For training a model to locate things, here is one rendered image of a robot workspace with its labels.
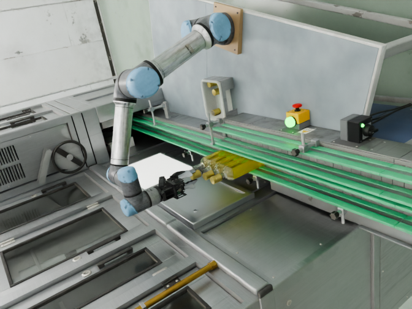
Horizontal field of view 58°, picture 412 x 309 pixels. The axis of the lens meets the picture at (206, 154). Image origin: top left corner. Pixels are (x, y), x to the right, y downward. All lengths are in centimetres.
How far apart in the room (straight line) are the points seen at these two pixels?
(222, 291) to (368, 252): 65
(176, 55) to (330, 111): 65
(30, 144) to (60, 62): 291
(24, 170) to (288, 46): 166
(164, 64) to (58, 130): 112
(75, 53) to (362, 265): 444
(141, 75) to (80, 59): 389
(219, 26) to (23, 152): 140
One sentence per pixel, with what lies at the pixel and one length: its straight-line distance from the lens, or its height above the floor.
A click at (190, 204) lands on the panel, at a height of 123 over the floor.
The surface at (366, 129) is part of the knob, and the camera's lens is 142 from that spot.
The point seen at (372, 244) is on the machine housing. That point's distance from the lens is 166.
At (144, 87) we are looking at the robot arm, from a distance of 144.
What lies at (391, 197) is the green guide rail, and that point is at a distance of 128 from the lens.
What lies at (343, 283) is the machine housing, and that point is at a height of 98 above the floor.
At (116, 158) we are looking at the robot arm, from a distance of 160.
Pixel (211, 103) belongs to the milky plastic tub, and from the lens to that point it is 208.
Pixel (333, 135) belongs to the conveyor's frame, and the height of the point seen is 81.
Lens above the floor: 193
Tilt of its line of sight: 29 degrees down
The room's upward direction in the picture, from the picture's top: 113 degrees counter-clockwise
